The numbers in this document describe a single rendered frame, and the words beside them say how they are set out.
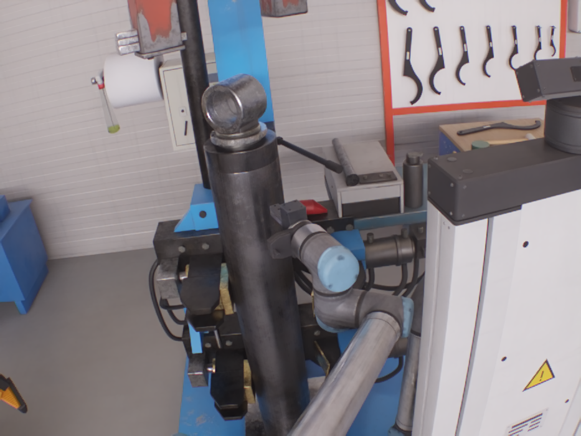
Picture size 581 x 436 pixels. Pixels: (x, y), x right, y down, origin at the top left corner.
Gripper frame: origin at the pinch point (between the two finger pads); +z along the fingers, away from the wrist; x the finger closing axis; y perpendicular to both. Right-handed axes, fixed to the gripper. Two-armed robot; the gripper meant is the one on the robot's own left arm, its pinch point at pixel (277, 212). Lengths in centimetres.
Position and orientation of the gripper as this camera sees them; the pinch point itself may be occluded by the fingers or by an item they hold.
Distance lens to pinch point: 137.5
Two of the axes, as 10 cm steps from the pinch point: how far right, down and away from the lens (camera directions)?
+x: -1.0, -8.7, -4.8
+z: -4.4, -3.9, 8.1
